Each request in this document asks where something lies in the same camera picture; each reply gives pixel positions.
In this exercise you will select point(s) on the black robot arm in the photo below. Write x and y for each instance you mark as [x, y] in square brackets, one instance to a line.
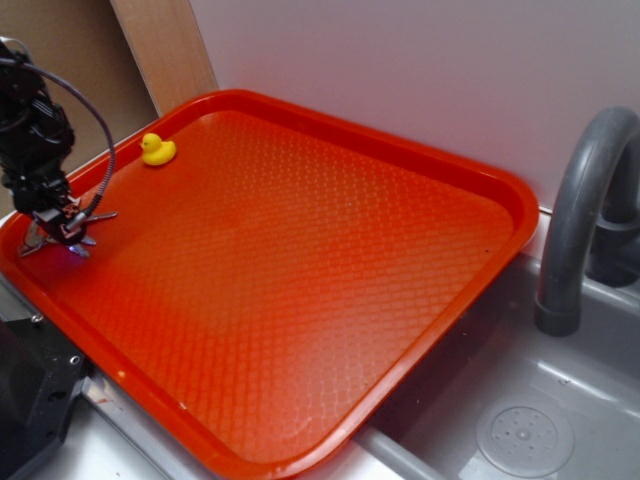
[18, 84]

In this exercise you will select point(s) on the yellow rubber duck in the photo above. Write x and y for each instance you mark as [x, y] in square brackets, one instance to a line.
[156, 151]

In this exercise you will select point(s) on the red plastic tray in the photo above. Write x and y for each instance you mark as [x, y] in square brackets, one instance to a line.
[246, 162]

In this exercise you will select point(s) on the grey plastic faucet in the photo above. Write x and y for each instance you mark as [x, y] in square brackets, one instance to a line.
[594, 228]

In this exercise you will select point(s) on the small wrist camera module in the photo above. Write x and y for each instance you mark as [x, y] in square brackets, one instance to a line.
[65, 223]

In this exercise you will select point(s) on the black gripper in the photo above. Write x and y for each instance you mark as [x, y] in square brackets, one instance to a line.
[34, 143]

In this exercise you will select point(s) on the light wooden board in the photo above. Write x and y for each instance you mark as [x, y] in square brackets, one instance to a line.
[167, 46]

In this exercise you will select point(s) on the grey sink drain cover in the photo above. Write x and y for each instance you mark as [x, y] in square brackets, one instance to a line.
[524, 436]

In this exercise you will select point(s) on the silver keys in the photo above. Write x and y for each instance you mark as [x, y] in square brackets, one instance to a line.
[36, 237]

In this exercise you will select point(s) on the grey plastic sink basin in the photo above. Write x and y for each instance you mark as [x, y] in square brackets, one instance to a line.
[263, 353]

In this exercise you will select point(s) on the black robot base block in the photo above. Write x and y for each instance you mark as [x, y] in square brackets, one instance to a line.
[42, 373]

